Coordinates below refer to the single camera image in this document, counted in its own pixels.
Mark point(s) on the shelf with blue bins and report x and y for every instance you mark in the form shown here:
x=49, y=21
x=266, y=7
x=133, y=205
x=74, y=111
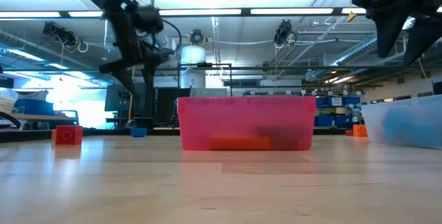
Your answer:
x=340, y=101

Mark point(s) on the small blue block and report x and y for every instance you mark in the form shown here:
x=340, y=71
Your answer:
x=139, y=132

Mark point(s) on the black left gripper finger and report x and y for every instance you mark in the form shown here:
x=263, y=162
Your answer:
x=149, y=70
x=121, y=70

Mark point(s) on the large silver air duct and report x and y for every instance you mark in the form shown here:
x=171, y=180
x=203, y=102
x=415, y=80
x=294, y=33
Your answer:
x=352, y=54

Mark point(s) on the white cylindrical tank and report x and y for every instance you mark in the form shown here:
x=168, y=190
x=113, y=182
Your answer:
x=193, y=56

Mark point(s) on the black cabinet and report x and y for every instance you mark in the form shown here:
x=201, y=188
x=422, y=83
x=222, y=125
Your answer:
x=162, y=106

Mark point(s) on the white bag pile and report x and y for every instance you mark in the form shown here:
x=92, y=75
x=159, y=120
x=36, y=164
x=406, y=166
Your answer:
x=5, y=103

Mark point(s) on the red translucent plastic bin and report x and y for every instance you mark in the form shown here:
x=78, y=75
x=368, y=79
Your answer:
x=241, y=113

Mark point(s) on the clear frosted plastic bin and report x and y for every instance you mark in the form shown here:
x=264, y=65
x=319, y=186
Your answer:
x=373, y=117

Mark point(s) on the large blue block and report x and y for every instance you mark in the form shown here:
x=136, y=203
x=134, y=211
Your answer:
x=414, y=127

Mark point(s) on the blue covered object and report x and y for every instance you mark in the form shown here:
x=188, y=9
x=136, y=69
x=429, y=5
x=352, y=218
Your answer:
x=34, y=107

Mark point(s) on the grey workbench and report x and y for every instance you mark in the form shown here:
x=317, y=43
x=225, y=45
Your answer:
x=41, y=117

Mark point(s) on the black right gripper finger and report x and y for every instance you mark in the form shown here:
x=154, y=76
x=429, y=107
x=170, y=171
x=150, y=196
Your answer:
x=388, y=30
x=421, y=37

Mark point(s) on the yellow hanging tag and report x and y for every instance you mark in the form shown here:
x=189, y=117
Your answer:
x=351, y=17

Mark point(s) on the small red block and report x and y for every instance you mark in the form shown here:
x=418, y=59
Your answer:
x=69, y=135

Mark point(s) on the long red block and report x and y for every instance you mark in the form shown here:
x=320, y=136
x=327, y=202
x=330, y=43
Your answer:
x=349, y=133

